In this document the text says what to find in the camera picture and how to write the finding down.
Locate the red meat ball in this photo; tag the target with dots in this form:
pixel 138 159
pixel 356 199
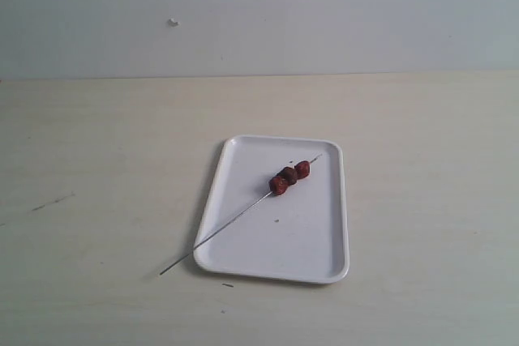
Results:
pixel 289 174
pixel 302 169
pixel 278 185

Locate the thin metal skewer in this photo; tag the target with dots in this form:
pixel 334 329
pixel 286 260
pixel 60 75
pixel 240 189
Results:
pixel 224 226

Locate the white rectangular plastic tray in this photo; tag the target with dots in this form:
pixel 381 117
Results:
pixel 300 236

